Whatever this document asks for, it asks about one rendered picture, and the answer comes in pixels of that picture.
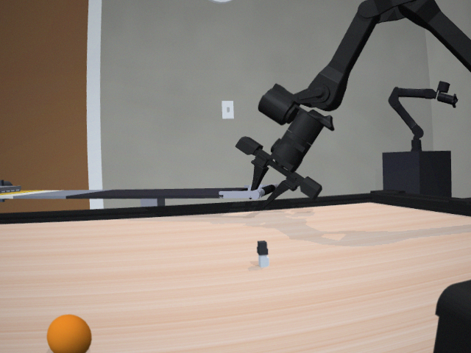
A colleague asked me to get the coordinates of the orange ball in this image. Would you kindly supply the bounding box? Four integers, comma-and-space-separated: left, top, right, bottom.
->
47, 315, 92, 353

